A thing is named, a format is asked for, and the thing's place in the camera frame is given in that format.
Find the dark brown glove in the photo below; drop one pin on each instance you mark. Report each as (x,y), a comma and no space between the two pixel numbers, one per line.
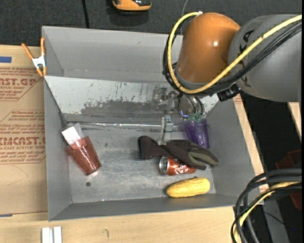
(177,151)

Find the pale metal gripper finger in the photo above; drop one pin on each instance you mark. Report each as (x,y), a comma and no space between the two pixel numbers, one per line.
(168,131)
(162,133)

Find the red clear plastic cup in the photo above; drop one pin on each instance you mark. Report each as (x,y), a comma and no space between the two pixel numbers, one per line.
(84,156)

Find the brown cardboard board red print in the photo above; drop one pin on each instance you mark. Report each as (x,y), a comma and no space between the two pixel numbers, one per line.
(17,135)

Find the crushed orange drink can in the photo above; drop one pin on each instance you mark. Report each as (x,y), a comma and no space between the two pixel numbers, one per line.
(171,168)

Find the black cylinder on white bracket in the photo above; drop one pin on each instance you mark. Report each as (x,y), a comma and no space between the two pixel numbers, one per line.
(228,93)

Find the yellow toy corn cob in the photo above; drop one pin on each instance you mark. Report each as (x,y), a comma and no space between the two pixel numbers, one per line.
(188,187)

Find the purple clear plastic cup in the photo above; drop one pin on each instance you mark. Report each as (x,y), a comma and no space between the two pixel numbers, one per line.
(198,133)

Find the grey metal bin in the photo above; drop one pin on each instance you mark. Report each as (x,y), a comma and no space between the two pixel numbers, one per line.
(131,171)

